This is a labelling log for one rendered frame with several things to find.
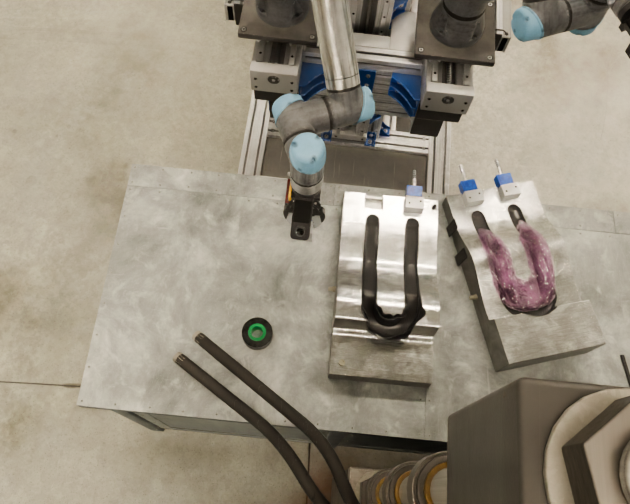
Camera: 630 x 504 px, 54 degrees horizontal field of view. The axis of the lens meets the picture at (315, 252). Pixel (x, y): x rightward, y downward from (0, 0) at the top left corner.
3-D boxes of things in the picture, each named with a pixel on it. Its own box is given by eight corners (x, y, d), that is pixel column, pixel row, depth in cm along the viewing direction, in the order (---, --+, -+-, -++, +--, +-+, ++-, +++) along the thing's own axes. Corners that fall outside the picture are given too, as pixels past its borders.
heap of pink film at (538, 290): (470, 230, 171) (478, 218, 163) (530, 219, 173) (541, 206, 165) (499, 319, 161) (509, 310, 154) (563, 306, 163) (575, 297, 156)
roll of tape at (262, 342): (277, 342, 163) (277, 338, 160) (250, 355, 161) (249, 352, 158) (264, 315, 165) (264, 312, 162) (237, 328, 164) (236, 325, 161)
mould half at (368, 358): (342, 205, 179) (345, 183, 166) (431, 214, 179) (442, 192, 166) (327, 378, 160) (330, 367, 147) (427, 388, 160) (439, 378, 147)
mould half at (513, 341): (441, 204, 180) (450, 186, 170) (525, 189, 183) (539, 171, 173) (495, 372, 162) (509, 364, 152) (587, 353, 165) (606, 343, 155)
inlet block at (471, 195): (450, 171, 181) (454, 162, 176) (466, 168, 181) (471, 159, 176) (463, 211, 176) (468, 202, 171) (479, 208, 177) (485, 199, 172)
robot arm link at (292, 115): (315, 104, 143) (331, 143, 139) (269, 116, 141) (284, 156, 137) (317, 83, 135) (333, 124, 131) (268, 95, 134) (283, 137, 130)
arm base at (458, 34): (430, 3, 177) (438, -25, 168) (483, 9, 177) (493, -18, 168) (428, 44, 171) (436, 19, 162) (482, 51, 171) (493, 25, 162)
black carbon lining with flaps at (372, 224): (364, 216, 170) (368, 200, 161) (422, 222, 170) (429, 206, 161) (355, 339, 157) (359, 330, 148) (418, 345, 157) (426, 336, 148)
